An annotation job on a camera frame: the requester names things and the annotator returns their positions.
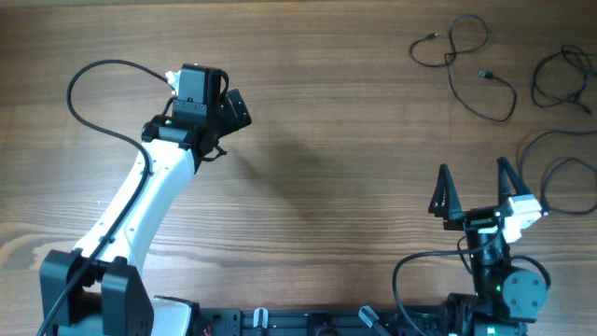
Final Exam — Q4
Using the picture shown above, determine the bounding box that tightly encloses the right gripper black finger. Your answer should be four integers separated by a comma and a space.
496, 157, 531, 205
428, 164, 465, 220

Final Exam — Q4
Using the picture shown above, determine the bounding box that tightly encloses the thick black usb cable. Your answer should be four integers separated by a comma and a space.
517, 43, 597, 217

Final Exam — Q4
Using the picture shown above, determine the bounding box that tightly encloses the thin black usb cable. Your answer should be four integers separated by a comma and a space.
409, 13, 519, 123

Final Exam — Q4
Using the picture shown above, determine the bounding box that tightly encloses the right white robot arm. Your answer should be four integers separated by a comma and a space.
428, 158, 551, 335

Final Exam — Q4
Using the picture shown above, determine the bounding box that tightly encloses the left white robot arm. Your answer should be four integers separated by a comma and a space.
38, 63, 252, 335

